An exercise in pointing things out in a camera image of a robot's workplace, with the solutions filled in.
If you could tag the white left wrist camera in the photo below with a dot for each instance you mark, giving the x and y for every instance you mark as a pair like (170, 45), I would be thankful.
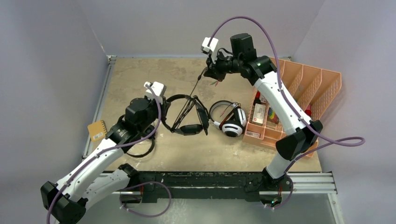
(155, 89)

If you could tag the black headband headset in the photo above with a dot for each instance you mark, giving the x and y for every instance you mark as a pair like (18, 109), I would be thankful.
(193, 118)

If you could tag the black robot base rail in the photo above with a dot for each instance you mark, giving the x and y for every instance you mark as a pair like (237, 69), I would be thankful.
(248, 186)

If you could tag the white and black headphones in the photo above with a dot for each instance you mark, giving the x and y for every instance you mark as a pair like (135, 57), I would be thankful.
(233, 124)

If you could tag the large white staples box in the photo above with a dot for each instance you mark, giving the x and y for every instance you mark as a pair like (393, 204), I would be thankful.
(259, 114)

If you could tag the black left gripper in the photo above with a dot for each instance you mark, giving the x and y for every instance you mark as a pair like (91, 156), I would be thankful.
(153, 101)

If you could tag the black over-ear headphones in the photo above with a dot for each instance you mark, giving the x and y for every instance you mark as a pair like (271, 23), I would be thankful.
(144, 148)

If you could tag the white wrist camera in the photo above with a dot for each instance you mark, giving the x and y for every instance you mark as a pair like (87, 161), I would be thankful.
(155, 89)
(209, 47)

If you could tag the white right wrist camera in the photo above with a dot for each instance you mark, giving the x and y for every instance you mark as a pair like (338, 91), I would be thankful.
(209, 47)

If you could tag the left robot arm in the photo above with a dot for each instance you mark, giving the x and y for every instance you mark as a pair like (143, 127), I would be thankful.
(68, 199)

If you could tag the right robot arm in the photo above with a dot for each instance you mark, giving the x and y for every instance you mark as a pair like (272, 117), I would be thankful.
(261, 72)

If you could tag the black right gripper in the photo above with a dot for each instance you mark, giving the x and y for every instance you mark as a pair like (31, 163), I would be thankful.
(214, 70)

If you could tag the white box in front tray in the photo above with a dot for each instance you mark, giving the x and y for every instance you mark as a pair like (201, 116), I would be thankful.
(253, 134)

